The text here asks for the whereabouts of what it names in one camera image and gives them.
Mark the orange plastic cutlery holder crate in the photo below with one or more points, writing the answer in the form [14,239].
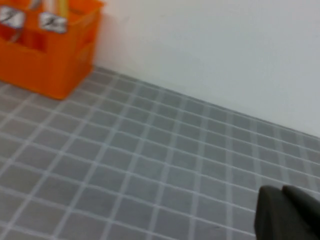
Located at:
[50,65]

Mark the paper label reading 叉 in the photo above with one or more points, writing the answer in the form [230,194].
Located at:
[12,17]

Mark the grey grid table mat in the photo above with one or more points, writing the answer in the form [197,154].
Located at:
[125,162]

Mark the cream white plastic knife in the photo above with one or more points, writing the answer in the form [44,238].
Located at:
[52,5]

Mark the grey plastic fork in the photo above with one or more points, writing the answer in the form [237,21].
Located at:
[35,3]

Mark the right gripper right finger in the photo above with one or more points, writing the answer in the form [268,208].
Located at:
[307,207]

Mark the paper label reading 刀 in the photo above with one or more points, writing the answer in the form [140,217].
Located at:
[53,22]

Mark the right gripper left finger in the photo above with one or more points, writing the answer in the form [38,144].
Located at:
[277,217]

